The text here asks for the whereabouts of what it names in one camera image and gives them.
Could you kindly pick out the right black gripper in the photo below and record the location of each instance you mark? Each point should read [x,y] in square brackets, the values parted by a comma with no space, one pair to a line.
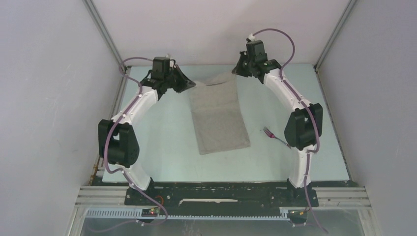
[239,70]

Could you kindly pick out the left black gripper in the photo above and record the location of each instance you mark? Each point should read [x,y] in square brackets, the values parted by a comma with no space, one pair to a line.
[185,83]

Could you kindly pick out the grey cloth napkin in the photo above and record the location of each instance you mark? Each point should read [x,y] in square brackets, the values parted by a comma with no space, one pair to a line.
[216,114]

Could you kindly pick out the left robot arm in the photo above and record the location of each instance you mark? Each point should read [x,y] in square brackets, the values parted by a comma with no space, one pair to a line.
[118,144]

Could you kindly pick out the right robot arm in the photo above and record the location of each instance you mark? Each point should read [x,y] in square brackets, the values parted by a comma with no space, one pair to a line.
[304,126]

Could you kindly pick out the pink metal fork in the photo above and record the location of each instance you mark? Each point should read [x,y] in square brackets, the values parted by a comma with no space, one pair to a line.
[271,135]

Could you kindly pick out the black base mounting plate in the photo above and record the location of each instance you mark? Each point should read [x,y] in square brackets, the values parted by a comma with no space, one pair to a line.
[223,199]

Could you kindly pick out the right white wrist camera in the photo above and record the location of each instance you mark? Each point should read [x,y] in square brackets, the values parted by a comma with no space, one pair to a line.
[250,38]

